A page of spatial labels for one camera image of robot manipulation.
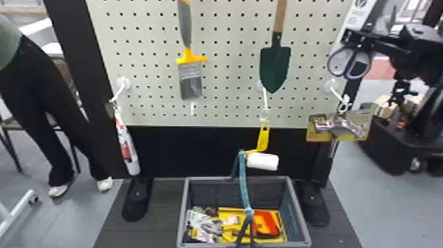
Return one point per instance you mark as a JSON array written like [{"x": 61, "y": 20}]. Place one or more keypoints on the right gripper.
[{"x": 401, "y": 59}]

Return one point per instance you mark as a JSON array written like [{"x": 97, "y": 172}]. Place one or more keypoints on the blue scissors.
[{"x": 353, "y": 15}]

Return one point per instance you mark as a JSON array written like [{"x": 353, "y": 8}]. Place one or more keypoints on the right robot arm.
[{"x": 431, "y": 111}]

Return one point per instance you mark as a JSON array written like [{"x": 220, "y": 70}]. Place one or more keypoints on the grey tool on yellow card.
[{"x": 341, "y": 126}]

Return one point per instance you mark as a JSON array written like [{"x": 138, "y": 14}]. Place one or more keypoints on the green garden trowel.
[{"x": 275, "y": 65}]

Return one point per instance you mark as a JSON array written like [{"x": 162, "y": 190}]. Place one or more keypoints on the black cart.
[{"x": 387, "y": 149}]

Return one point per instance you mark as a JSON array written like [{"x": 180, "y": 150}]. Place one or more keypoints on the white pegboard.
[{"x": 228, "y": 114}]

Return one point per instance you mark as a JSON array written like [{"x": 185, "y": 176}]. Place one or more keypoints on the yellow paint roller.
[{"x": 263, "y": 161}]

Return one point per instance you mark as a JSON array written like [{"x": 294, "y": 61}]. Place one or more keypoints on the blue basket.
[{"x": 297, "y": 221}]

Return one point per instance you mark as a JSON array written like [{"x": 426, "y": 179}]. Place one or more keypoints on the orange tool on yellow card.
[{"x": 266, "y": 223}]

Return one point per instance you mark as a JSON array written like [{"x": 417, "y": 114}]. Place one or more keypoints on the grey packaged tool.
[{"x": 202, "y": 226}]

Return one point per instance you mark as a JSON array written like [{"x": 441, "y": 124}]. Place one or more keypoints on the white sealant tube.
[{"x": 126, "y": 145}]

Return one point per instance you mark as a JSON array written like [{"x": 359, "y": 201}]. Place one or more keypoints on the person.
[{"x": 31, "y": 90}]

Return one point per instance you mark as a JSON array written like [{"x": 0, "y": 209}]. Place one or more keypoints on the black chair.
[{"x": 10, "y": 149}]

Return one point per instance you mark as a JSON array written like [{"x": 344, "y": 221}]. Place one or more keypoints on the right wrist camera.
[{"x": 422, "y": 36}]

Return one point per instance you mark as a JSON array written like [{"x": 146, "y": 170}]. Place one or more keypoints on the white wheeled frame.
[{"x": 15, "y": 211}]

